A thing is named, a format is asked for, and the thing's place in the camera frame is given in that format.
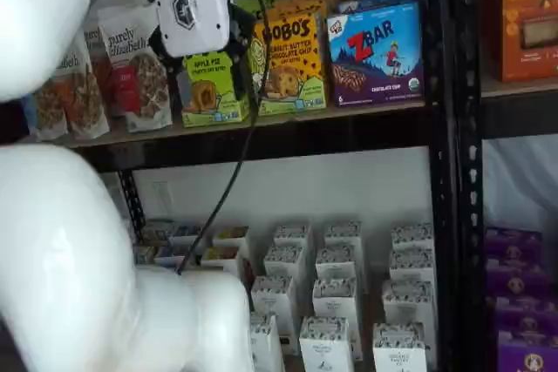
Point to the white organic pantry box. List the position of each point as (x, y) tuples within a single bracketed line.
[(399, 348), (274, 300), (284, 265), (409, 304), (336, 302), (412, 237), (336, 265), (412, 265), (267, 346), (326, 346), (293, 237), (344, 234)]

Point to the large orange cereal box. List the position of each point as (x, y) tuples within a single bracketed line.
[(527, 6)]

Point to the granola bag orange label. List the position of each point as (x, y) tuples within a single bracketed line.
[(83, 102)]

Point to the white plastic sheet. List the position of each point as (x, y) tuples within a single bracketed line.
[(519, 184)]

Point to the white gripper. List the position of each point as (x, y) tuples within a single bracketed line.
[(192, 2)]

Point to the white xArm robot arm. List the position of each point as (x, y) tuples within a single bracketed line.
[(65, 237)]

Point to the green granola box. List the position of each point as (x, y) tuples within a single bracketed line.
[(144, 254), (158, 231)]

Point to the purple snack box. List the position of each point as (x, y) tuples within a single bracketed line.
[(529, 354), (527, 315), (514, 243), (519, 278)]

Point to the white box yellow label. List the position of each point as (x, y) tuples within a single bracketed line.
[(231, 234), (222, 259)]

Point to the granola bag red label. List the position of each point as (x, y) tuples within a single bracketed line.
[(139, 76)]

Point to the black metal shelf rack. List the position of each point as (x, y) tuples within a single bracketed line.
[(514, 115), (327, 137)]

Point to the blue Zbar box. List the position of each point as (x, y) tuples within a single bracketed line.
[(379, 2), (375, 54)]

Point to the white granola bag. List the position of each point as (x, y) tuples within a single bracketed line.
[(98, 62), (48, 115)]

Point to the white box blue label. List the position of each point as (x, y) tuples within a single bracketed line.
[(186, 234), (172, 254)]

